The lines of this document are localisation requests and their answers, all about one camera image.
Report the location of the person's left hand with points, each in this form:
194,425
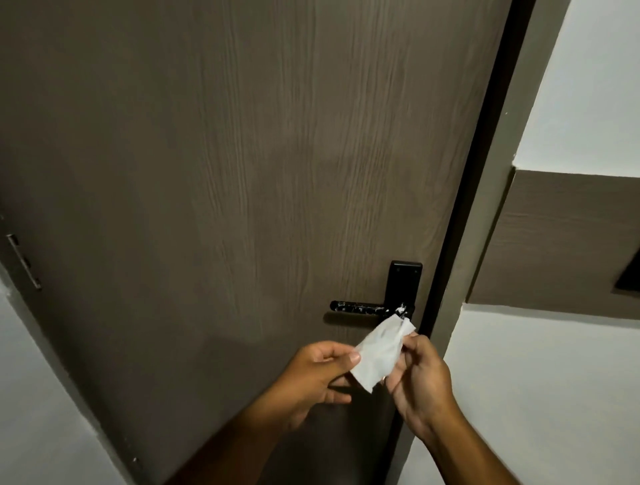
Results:
300,379

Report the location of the person's right hand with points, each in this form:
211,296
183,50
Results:
425,384

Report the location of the person's left thumb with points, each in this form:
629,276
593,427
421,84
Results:
340,355

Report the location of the person's right fingers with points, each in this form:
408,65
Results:
412,347

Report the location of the white wet wipe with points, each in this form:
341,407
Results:
380,352

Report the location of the person's right forearm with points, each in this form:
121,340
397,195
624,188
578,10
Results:
470,452

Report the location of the person's left forearm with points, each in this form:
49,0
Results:
235,444

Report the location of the brown wooden door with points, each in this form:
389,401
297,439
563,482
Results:
225,175

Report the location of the metal door hinge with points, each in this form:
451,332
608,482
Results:
23,261

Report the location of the brown wooden wall panel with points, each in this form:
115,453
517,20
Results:
560,245

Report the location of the grey-brown door frame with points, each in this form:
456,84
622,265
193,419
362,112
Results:
495,165

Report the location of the black wall fixture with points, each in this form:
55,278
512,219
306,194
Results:
630,277

